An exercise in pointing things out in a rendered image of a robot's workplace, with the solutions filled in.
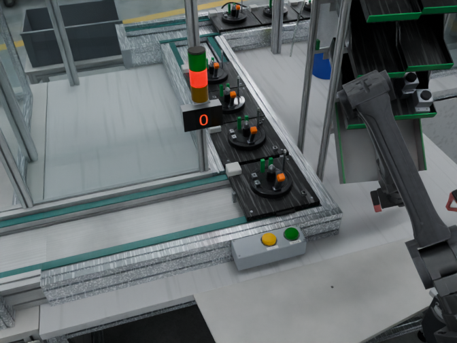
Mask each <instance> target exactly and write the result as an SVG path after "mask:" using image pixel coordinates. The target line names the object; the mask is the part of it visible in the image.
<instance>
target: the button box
mask: <svg viewBox="0 0 457 343"><path fill-rule="evenodd" d="M289 227H293V228H295V229H297V230H298V232H299V236H298V238H297V239H295V240H289V239H288V238H287V237H286V236H285V230H286V229H287V228H289ZM289 227H284V228H281V229H276V230H273V231H268V232H264V233H259V234H256V235H251V236H248V237H244V238H239V239H236V240H231V253H232V256H233V258H234V261H235V264H236V266H237V269H238V270H244V269H248V268H251V267H255V266H258V265H263V264H266V263H271V262H274V261H279V260H282V259H287V258H290V257H295V256H298V255H303V254H305V250H306V245H307V240H306V239H305V236H304V235H303V233H302V231H301V229H300V227H299V226H298V225H293V226H289ZM266 233H272V234H274V235H275V236H276V242H275V243H274V244H273V245H270V246H269V245H266V244H264V243H263V241H262V238H263V235H264V234H266Z"/></svg>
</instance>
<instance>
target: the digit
mask: <svg viewBox="0 0 457 343"><path fill-rule="evenodd" d="M195 120H196V128H197V129H199V128H203V127H210V126H211V110H203V111H199V112H195Z"/></svg>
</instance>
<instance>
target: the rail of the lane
mask: <svg viewBox="0 0 457 343"><path fill-rule="evenodd" d="M342 216H343V212H342V211H341V209H340V207H339V206H338V205H337V203H332V204H329V205H326V206H320V207H317V208H312V209H308V210H304V211H300V212H295V210H294V209H291V210H285V211H282V212H276V217H274V218H269V219H266V220H260V221H257V222H254V223H248V224H245V225H240V226H236V227H231V228H228V229H223V230H219V231H214V232H211V233H205V234H202V235H197V236H193V237H190V238H185V239H181V240H176V241H173V242H167V243H164V244H159V245H155V246H151V247H147V248H142V249H139V250H133V251H130V252H124V253H121V254H118V255H112V256H109V257H104V258H100V259H95V260H92V261H87V262H83V263H78V264H75V265H70V266H66V267H61V268H58V269H52V270H49V271H46V272H41V280H40V287H41V289H42V290H44V294H45V296H46V298H47V300H48V301H49V304H50V306H56V305H59V304H64V303H67V302H71V301H75V300H79V299H84V298H87V297H92V296H95V295H100V294H102V293H107V292H110V291H115V290H118V289H123V288H127V287H131V286H135V285H138V284H143V283H146V282H151V281H154V280H159V279H162V278H167V277H170V276H175V275H178V274H183V273H186V272H191V271H195V270H199V269H203V268H206V267H211V266H214V265H219V264H222V263H227V262H230V261H234V258H233V256H232V253H231V240H236V239H239V238H244V237H248V236H251V235H256V234H259V233H264V232H268V231H273V230H276V229H281V228H284V227H289V226H293V225H298V226H299V227H300V229H301V231H302V233H303V235H304V236H305V239H306V240H307V242H310V241H314V240H319V239H322V238H327V237H330V236H333V235H338V234H339V229H340V225H341V219H342Z"/></svg>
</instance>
